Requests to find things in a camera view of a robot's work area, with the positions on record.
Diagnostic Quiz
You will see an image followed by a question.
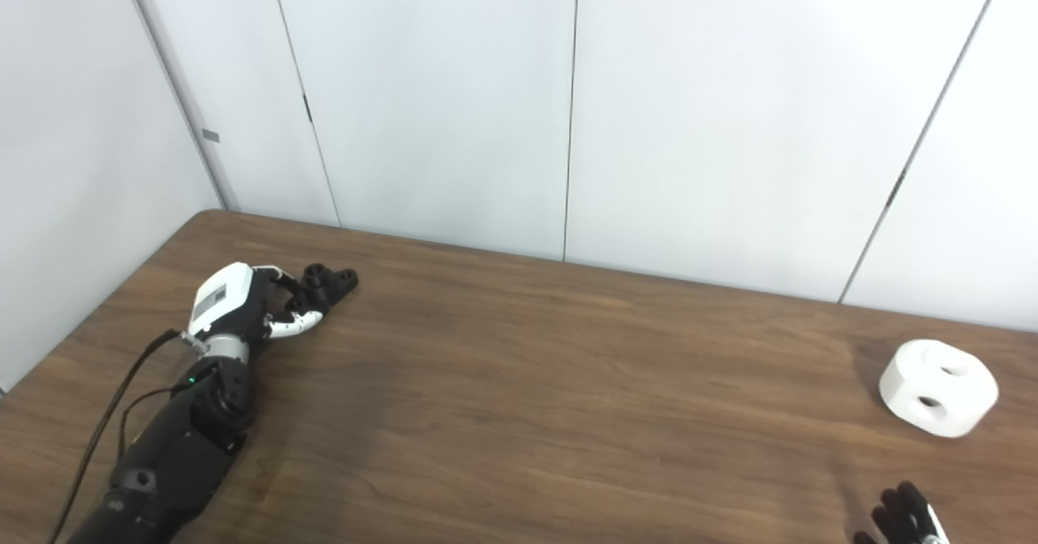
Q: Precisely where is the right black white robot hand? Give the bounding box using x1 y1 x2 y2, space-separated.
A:
851 481 951 544

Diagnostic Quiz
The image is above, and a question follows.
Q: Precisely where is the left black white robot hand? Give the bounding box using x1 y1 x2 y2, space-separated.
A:
185 262 325 346

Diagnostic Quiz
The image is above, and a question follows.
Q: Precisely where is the black flanged holder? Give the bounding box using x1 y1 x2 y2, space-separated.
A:
300 263 359 314

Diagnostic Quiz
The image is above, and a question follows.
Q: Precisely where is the round white piece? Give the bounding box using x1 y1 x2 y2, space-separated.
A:
878 339 1000 439

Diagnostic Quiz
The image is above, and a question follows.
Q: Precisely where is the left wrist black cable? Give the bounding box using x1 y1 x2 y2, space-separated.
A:
47 329 204 544

